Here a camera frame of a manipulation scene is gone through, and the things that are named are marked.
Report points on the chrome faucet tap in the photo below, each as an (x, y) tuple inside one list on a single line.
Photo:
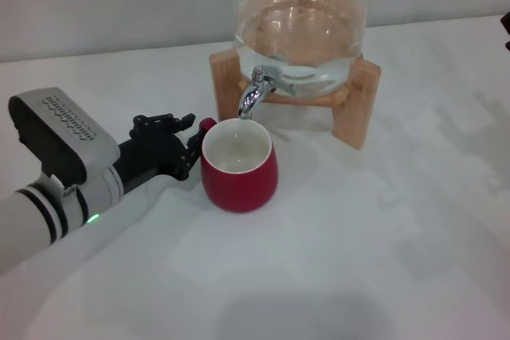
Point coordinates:
[(251, 97)]

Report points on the clear glass water dispenser jar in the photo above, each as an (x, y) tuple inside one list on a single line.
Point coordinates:
[(299, 21)]

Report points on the red ceramic cup white inside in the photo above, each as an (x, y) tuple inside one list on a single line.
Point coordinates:
[(239, 188)]

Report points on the wooden dispenser stand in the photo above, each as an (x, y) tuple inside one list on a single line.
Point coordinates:
[(227, 93)]

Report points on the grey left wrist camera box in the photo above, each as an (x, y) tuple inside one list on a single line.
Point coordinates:
[(67, 133)]

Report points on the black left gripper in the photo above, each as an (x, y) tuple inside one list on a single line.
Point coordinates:
[(147, 157)]

